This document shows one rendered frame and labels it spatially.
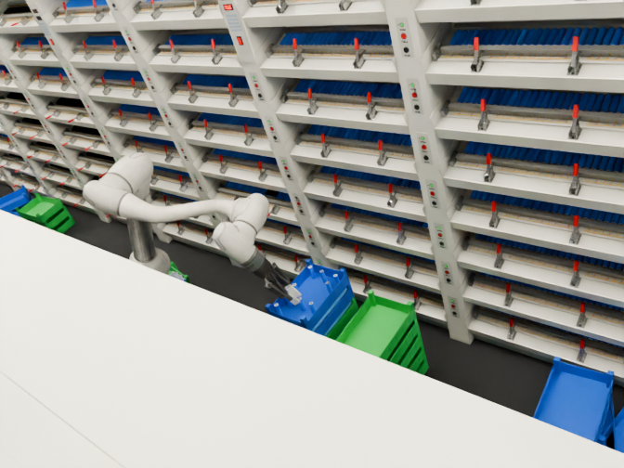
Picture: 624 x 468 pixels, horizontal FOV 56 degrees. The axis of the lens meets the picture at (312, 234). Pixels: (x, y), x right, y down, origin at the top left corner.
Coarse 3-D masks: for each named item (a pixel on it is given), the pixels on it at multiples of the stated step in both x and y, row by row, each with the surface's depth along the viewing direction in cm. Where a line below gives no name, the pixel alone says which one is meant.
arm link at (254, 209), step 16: (128, 208) 221; (144, 208) 221; (160, 208) 222; (176, 208) 222; (192, 208) 223; (208, 208) 225; (224, 208) 225; (240, 208) 221; (256, 208) 221; (256, 224) 220
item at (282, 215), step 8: (216, 184) 306; (224, 184) 309; (208, 192) 303; (216, 192) 308; (232, 200) 299; (280, 208) 280; (272, 216) 281; (280, 216) 276; (288, 216) 274; (296, 216) 268; (296, 224) 273
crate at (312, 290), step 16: (304, 272) 248; (336, 272) 242; (304, 288) 246; (320, 288) 243; (336, 288) 234; (272, 304) 236; (304, 304) 238; (320, 304) 228; (288, 320) 228; (304, 320) 221
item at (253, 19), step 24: (240, 0) 205; (264, 0) 204; (288, 0) 199; (312, 0) 191; (336, 0) 184; (360, 0) 179; (264, 24) 204; (288, 24) 198; (312, 24) 192; (336, 24) 186
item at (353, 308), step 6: (354, 300) 247; (354, 306) 248; (348, 312) 245; (354, 312) 248; (342, 318) 242; (348, 318) 246; (336, 324) 240; (342, 324) 243; (336, 330) 240; (342, 330) 244; (330, 336) 237; (336, 336) 241
